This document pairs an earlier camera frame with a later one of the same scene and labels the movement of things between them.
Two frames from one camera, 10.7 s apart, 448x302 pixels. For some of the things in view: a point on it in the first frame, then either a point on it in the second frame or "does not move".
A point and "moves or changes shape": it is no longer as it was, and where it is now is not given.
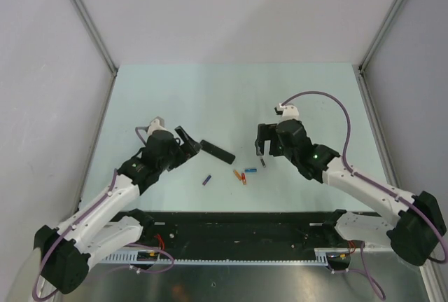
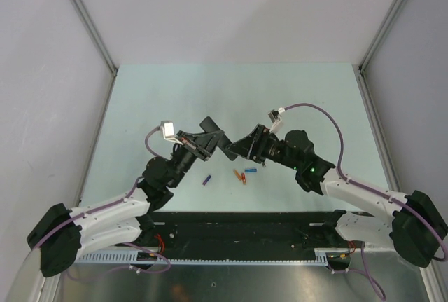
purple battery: (206, 180) does not move
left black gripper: (192, 148) -> (202, 144)
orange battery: (237, 174) does not move
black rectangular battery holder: (220, 153) moves or changes shape
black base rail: (243, 232) does not move
